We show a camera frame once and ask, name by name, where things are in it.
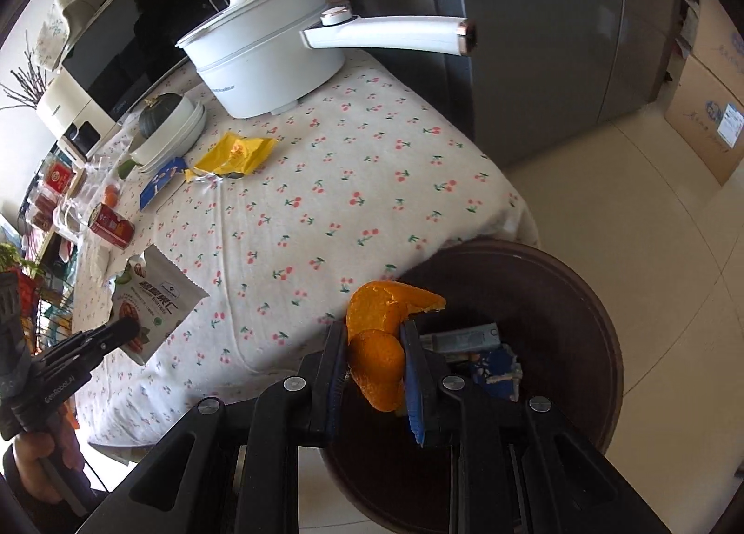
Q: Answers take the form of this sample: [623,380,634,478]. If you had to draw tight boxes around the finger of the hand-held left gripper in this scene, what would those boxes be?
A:
[57,317,142,364]

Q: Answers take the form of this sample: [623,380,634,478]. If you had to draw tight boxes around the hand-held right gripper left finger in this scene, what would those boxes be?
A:
[75,320,352,534]

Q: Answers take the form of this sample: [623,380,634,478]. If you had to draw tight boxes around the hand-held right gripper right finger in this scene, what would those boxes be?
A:
[398,320,669,534]

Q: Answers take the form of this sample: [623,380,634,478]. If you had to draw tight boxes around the orange peel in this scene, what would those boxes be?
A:
[346,279,448,413]

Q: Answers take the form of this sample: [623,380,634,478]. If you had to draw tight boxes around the white green snack bag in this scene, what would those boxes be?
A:
[110,246,211,366]

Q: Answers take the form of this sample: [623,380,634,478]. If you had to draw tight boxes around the grey box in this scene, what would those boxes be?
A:
[418,323,502,361]

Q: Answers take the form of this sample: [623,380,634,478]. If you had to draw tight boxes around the brown plastic bin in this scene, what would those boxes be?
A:
[317,240,624,533]

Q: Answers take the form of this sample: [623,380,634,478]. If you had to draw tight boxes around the person's left hand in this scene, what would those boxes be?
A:
[14,427,88,475]

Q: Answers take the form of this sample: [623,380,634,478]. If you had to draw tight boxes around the red printed bag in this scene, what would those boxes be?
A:
[0,271,43,338]

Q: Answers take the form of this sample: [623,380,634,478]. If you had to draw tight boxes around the red drink can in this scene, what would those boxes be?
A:
[87,203,136,249]

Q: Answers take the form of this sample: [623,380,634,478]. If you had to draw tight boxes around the eggs in clear bag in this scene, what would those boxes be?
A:
[54,167,126,245]

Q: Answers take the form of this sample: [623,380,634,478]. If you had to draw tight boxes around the blue white packet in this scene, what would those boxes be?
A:
[139,156,187,213]

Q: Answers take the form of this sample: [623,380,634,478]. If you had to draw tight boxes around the row of spice jars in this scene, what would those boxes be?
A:
[26,159,79,228]

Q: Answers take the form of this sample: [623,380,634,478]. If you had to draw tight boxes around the yellow snack wrapper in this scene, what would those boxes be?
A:
[184,132,279,184]

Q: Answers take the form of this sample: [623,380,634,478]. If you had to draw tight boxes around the stack of white bowls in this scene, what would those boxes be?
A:
[139,100,208,174]

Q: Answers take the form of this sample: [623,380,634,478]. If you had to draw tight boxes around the green pumpkin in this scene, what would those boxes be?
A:
[138,93,185,139]

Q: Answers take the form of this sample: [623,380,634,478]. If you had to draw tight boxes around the white air fryer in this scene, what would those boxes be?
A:
[35,71,120,158]

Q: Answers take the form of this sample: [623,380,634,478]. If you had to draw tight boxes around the dried dark branches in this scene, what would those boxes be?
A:
[0,65,60,114]

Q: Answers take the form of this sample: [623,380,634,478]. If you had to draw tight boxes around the white electric pot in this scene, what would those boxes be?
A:
[175,0,478,120]

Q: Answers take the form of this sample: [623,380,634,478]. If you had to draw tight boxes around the black door microwave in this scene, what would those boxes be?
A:
[60,0,275,123]

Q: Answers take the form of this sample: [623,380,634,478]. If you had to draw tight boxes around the grey refrigerator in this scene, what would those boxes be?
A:
[334,0,688,166]

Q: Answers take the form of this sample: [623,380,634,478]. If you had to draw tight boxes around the cardboard box with white label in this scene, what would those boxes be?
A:
[664,53,744,187]

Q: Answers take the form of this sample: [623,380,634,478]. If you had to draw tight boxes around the white bowl with green handle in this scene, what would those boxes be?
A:
[118,97,196,175]

